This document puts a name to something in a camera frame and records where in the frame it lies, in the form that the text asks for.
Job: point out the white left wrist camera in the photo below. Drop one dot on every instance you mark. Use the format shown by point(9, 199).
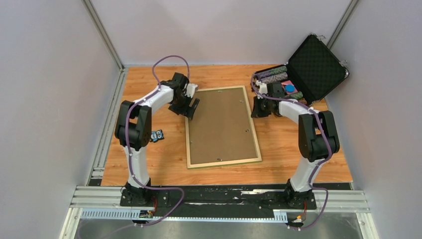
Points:
point(190, 90)

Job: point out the blue yellow chip row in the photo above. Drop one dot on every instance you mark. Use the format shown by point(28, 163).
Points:
point(275, 78)

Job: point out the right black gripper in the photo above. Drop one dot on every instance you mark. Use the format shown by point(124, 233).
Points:
point(256, 112)

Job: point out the blue dealer button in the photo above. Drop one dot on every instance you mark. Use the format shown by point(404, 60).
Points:
point(290, 88)

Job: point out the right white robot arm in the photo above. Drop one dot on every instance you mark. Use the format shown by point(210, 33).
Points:
point(317, 140)

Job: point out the black poker chip case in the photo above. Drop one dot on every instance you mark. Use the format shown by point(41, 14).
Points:
point(314, 70)

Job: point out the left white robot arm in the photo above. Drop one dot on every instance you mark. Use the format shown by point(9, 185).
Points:
point(134, 126)

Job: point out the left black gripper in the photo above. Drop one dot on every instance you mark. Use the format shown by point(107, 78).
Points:
point(185, 111)

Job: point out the small blue owl toy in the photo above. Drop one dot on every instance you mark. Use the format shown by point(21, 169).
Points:
point(156, 136)

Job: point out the wooden picture frame green trim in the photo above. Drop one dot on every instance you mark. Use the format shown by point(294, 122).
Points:
point(224, 163)

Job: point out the black mounting base rail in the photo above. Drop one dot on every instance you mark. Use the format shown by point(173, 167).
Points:
point(232, 203)

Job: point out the top blue green chip row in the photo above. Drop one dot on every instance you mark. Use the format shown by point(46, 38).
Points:
point(271, 72)

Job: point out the green poker chip row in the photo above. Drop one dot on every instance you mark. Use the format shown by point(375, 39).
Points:
point(296, 95)

